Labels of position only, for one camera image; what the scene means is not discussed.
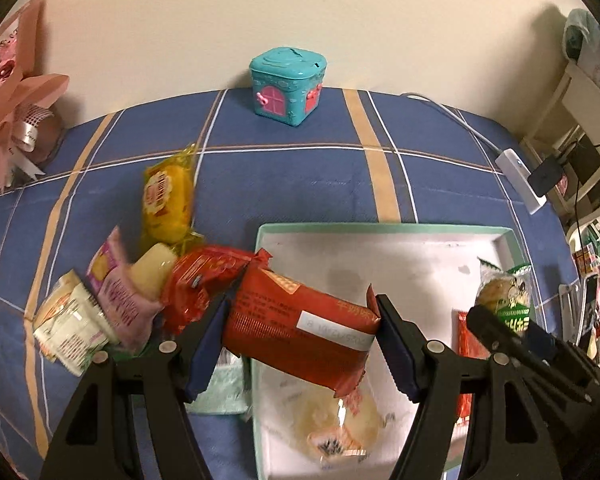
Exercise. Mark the round yellow pastry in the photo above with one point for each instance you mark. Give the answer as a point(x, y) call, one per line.
point(151, 270)

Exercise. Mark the purple snack packet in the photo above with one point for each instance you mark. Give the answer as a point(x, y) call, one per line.
point(129, 313)

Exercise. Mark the black power adapter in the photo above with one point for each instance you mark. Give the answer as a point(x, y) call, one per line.
point(546, 176)

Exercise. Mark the teal rimmed white tray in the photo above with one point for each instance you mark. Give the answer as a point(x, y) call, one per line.
point(429, 271)

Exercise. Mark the light green snack packet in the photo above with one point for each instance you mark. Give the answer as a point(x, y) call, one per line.
point(229, 389)

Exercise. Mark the grey phone stand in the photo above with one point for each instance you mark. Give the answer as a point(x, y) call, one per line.
point(570, 296)

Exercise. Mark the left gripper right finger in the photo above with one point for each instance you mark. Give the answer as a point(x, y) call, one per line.
point(507, 438)

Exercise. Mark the white power strip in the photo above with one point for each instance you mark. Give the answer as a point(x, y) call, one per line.
point(514, 169)

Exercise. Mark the red flower snack packet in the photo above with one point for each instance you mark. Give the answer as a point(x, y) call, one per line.
point(198, 277)

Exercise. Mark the blue plaid tablecloth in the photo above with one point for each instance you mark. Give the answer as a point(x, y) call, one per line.
point(355, 149)

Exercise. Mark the white shelf furniture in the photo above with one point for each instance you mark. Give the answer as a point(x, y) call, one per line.
point(568, 127)

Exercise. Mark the clear round cake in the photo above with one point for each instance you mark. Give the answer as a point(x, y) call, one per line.
point(313, 421)

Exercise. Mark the smartphone on stand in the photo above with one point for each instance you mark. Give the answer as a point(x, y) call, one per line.
point(588, 311)

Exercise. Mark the red brick snack packet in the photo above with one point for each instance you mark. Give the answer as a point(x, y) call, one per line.
point(300, 331)

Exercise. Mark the yellow soft bread packet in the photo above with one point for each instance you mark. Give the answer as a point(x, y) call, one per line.
point(168, 203)

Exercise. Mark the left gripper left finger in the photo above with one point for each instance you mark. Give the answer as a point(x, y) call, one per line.
point(96, 439)

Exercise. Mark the teal toy house box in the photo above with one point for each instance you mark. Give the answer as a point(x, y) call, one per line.
point(287, 83)

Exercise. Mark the pink flower bouquet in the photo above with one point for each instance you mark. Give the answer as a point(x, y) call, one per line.
point(30, 132)

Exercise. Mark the green cartoon pastry packet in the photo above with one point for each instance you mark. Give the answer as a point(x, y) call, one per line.
point(507, 294)

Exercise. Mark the cream white snack packet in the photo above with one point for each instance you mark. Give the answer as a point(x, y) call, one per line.
point(70, 326)

